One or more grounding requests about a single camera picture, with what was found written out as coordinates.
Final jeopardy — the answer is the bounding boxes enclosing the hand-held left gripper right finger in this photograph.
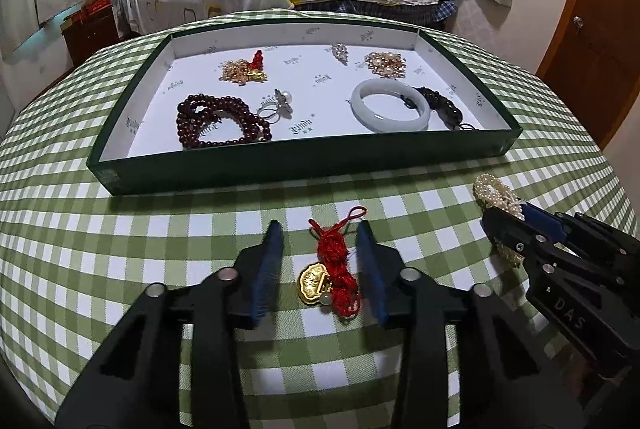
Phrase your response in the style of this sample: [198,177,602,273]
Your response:
[356,220,586,429]

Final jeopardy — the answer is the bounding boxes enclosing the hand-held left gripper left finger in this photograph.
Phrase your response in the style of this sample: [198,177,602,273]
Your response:
[54,219,286,429]

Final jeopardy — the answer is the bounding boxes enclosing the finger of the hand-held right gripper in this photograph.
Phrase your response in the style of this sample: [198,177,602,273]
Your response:
[520,201,577,244]
[481,206,551,262]

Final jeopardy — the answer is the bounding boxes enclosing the white pearl bracelet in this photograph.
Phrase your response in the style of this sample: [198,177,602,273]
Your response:
[472,174,527,268]

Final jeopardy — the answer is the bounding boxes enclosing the red knot gold lock pendant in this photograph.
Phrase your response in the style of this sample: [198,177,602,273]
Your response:
[297,206,369,321]

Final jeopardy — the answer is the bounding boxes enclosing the dark green jewelry tray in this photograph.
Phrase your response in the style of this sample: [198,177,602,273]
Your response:
[86,23,524,196]

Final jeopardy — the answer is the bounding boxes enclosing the pale jade bangle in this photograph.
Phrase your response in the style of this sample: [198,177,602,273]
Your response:
[350,78,431,132]

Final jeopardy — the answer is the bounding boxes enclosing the silver pearl ring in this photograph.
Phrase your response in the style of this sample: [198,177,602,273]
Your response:
[255,89,295,124]

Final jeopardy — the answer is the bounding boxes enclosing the red knot gold charm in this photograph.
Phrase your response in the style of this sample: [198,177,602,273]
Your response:
[246,50,268,84]

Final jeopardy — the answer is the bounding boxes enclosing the gold pearl flower brooch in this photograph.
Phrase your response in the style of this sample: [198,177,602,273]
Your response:
[363,50,405,78]

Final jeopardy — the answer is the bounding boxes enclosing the green checkered tablecloth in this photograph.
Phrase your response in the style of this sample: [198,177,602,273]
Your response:
[0,9,640,429]

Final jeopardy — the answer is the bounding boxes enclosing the brown wooden door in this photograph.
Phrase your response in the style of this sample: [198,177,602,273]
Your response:
[536,0,640,150]

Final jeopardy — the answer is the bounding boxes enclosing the blue plaid bed sheet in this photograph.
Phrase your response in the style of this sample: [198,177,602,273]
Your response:
[300,0,459,32]

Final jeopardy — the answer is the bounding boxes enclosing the dark wooden nightstand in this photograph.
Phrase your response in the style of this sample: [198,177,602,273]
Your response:
[61,11,122,68]

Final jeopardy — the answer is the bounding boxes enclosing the black bead bracelet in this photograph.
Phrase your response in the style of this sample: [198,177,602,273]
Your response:
[406,86,477,131]

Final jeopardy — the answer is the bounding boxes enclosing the dark red bead bracelet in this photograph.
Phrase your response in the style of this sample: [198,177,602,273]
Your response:
[175,93,274,150]

